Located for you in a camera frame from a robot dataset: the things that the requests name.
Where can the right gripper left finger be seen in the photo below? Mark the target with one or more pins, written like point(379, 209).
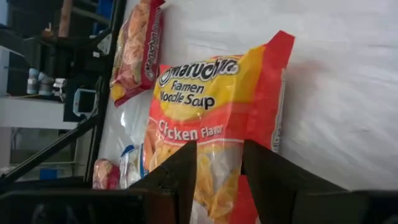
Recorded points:
point(174, 186)

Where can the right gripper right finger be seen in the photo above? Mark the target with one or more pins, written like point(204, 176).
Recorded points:
point(273, 186)

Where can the blue Maruchan ramen pack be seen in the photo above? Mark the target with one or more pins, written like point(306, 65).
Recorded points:
point(132, 165)

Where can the red Maruchan ramen pack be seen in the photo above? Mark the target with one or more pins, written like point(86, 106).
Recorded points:
point(136, 53)
point(105, 174)

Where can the orange chicken ramen pack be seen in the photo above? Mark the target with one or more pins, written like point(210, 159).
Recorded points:
point(217, 93)

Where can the black box white trim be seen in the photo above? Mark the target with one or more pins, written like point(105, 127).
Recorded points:
point(84, 102)

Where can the blue box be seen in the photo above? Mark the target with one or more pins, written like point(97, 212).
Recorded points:
point(48, 173)

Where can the white counter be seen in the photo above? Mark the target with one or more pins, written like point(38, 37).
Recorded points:
point(31, 113)

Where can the white plastic bottle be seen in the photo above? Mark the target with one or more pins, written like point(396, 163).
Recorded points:
point(32, 81)
point(46, 85)

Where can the blue panel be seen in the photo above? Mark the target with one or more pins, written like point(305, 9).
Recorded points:
point(104, 12)

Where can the black aluminium table frame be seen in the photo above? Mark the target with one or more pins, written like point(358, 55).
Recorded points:
point(46, 152)

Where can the wooden post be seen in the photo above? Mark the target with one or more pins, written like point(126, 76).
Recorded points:
point(65, 17)

